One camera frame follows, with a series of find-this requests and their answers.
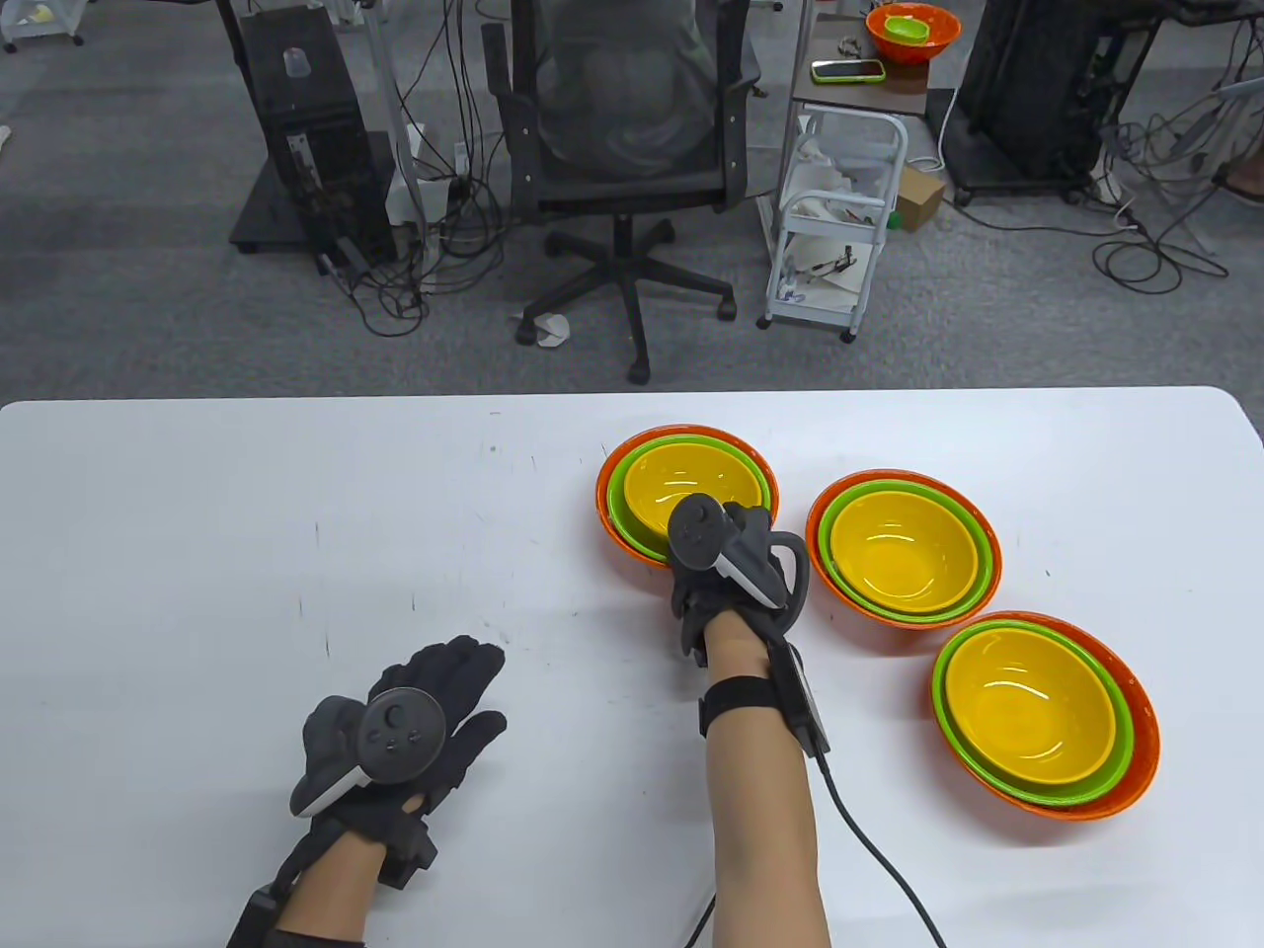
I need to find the black wheeled cabinet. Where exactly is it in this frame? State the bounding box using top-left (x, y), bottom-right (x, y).
top-left (953, 0), bottom-right (1166, 206)

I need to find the white wheeled rack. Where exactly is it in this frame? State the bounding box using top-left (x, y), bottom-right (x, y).
top-left (0, 0), bottom-right (85, 52)

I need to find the beige paper sheet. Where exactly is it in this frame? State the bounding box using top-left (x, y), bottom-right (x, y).
top-left (790, 237), bottom-right (875, 297)

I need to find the large orange bowl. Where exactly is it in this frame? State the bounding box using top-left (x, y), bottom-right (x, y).
top-left (805, 469), bottom-right (1003, 630)
top-left (932, 610), bottom-right (1162, 823)
top-left (865, 2), bottom-right (962, 65)
top-left (595, 425), bottom-right (780, 572)

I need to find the white crumpled bag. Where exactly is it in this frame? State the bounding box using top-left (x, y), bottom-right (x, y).
top-left (795, 133), bottom-right (880, 203)

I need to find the cardboard box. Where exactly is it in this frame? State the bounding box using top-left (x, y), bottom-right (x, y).
top-left (894, 166), bottom-right (947, 233)

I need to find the medium green bowl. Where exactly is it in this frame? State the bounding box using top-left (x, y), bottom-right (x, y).
top-left (605, 434), bottom-right (773, 559)
top-left (818, 479), bottom-right (995, 623)
top-left (932, 620), bottom-right (1137, 809)

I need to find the black braided cable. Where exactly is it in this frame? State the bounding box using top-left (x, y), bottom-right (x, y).
top-left (815, 750), bottom-right (949, 948)

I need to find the black mesh office chair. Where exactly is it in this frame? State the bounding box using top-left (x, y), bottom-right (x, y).
top-left (482, 0), bottom-right (766, 386)

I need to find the person's left hand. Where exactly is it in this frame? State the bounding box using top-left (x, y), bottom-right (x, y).
top-left (296, 635), bottom-right (510, 870)

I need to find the brown side table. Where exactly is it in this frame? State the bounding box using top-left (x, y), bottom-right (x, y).
top-left (785, 10), bottom-right (939, 119)

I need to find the person's left forearm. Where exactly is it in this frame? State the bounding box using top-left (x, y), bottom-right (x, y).
top-left (272, 828), bottom-right (391, 948)

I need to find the black equipment tower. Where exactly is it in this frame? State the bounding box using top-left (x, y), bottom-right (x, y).
top-left (229, 5), bottom-right (401, 273)

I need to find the person's right forearm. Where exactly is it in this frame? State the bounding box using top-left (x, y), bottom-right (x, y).
top-left (703, 610), bottom-right (832, 948)

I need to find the white rolling cart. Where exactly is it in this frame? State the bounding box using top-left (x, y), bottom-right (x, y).
top-left (756, 107), bottom-right (909, 345)

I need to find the tangle of black cables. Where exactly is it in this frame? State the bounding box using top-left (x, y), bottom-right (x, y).
top-left (1091, 99), bottom-right (1264, 295)
top-left (316, 0), bottom-right (510, 339)

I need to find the grey metal stand leg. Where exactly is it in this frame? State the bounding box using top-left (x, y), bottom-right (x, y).
top-left (357, 0), bottom-right (435, 297)

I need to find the small yellow bowl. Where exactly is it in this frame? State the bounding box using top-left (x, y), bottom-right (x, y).
top-left (829, 491), bottom-right (980, 613)
top-left (622, 441), bottom-right (764, 534)
top-left (945, 629), bottom-right (1117, 786)

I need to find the person's right hand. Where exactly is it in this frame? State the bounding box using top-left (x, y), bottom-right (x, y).
top-left (671, 504), bottom-right (791, 668)

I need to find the black hand controller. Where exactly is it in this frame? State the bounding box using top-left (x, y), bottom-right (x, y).
top-left (668, 492), bottom-right (813, 630)
top-left (289, 688), bottom-right (447, 819)

